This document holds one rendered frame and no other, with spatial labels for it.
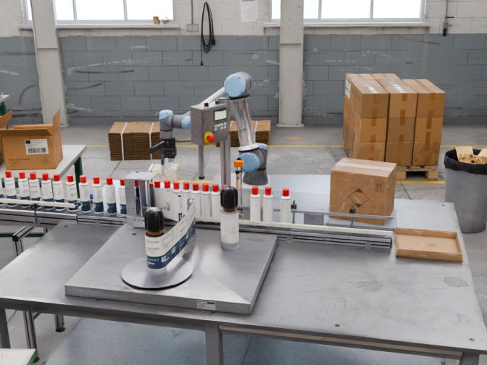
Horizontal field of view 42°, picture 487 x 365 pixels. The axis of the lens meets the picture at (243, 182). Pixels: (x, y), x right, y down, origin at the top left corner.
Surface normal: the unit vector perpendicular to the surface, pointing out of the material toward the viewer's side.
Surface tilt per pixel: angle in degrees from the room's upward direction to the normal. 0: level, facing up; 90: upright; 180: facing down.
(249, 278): 0
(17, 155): 90
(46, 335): 0
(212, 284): 0
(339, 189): 90
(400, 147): 87
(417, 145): 89
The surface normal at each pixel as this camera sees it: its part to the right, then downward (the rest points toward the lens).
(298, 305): -0.01, -0.94
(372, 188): -0.40, 0.31
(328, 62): -0.03, 0.33
